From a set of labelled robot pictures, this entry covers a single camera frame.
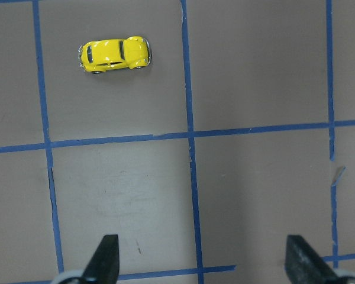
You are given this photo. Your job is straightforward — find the yellow beetle toy car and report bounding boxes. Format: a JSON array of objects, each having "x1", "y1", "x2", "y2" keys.
[{"x1": 78, "y1": 35, "x2": 152, "y2": 74}]

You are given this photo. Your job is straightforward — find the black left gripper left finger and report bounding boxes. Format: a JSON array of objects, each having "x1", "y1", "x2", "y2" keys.
[{"x1": 81, "y1": 234, "x2": 119, "y2": 284}]

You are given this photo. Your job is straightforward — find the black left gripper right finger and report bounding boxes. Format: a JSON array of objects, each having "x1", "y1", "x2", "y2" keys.
[{"x1": 285, "y1": 235, "x2": 343, "y2": 284}]

